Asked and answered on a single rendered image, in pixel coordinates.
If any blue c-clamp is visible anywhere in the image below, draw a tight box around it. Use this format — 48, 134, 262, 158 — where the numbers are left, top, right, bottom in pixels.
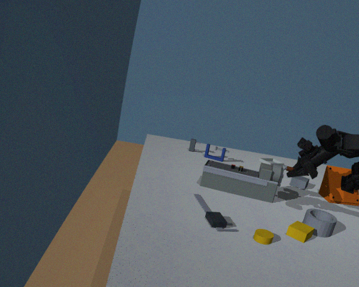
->
204, 144, 229, 162

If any yellow short cylinder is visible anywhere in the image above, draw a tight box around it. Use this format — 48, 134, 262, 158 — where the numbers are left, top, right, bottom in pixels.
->
254, 229, 274, 245

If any yellow block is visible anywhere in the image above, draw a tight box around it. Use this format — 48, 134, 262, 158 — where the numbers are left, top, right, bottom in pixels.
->
286, 221, 315, 243

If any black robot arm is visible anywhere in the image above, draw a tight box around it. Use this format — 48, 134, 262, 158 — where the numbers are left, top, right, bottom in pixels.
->
298, 125, 359, 194

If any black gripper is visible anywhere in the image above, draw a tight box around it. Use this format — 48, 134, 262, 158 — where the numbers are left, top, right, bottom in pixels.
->
287, 146, 328, 179

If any grey hollow cylinder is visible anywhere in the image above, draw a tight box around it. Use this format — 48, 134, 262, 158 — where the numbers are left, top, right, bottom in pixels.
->
303, 208, 337, 238

